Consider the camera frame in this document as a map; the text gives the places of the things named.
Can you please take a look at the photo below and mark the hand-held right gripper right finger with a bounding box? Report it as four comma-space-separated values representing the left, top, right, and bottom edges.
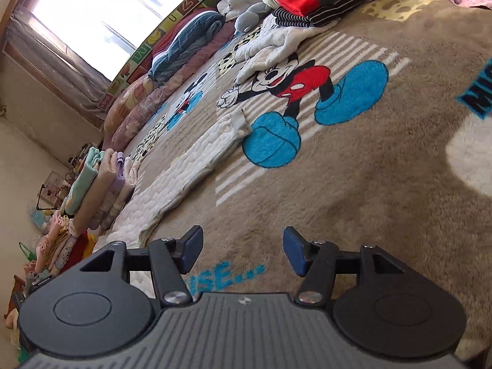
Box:
283, 228, 404, 304

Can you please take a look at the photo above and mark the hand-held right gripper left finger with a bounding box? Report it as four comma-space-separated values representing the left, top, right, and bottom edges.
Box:
81, 225, 204, 309

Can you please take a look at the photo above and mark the white quilted garment grey trim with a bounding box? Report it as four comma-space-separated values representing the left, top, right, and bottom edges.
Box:
109, 109, 253, 252

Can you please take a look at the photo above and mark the row of folded clothes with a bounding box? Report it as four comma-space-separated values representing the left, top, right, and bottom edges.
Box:
21, 147, 142, 282

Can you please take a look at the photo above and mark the cartoon mouse printed blanket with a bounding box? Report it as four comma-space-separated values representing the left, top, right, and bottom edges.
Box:
125, 0, 492, 358

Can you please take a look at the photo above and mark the pink floral quilt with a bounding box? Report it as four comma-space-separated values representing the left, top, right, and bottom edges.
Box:
101, 19, 240, 154

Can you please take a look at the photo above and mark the blue folded blanket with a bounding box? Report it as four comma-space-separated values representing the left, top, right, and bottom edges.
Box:
148, 11, 227, 83

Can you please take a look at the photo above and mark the colourful alphabet foam mat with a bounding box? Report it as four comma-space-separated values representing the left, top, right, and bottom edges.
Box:
98, 0, 242, 110

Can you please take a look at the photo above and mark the sheer grey curtain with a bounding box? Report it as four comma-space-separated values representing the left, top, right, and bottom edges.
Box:
7, 12, 113, 124

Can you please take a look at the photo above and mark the grey plush toy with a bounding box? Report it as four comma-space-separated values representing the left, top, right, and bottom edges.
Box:
225, 2, 276, 34

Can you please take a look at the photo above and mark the dark striped folded garment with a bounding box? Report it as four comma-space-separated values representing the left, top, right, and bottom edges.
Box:
272, 0, 375, 28

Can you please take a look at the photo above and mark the window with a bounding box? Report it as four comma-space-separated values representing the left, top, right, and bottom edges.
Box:
29, 0, 202, 82

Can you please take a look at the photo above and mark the black wire rack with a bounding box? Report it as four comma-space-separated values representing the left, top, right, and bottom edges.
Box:
35, 184, 68, 216

